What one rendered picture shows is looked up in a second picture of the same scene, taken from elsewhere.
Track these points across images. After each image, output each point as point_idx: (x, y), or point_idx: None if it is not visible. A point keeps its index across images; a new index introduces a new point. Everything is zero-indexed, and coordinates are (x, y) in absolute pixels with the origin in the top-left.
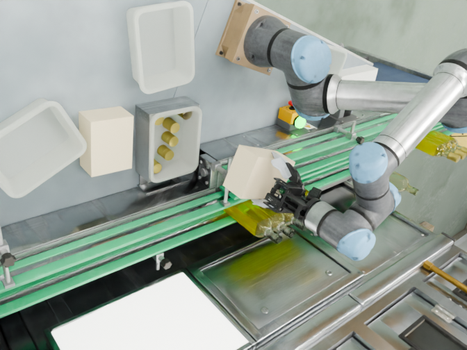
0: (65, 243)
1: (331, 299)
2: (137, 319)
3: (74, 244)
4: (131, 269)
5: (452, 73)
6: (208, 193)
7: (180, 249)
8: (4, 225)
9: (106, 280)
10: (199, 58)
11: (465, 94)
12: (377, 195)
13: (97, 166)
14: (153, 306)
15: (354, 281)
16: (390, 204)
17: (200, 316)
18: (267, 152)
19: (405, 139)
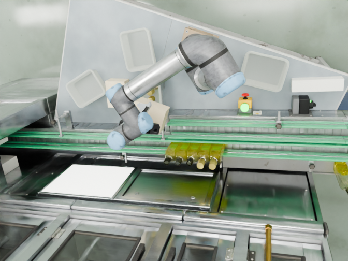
0: (91, 132)
1: (174, 208)
2: (95, 173)
3: (92, 133)
4: (127, 162)
5: (175, 49)
6: (165, 134)
7: (155, 164)
8: (85, 122)
9: (114, 162)
10: None
11: (185, 62)
12: (118, 112)
13: (110, 102)
14: (106, 172)
15: (198, 207)
16: (135, 124)
17: (113, 182)
18: (154, 103)
19: (131, 83)
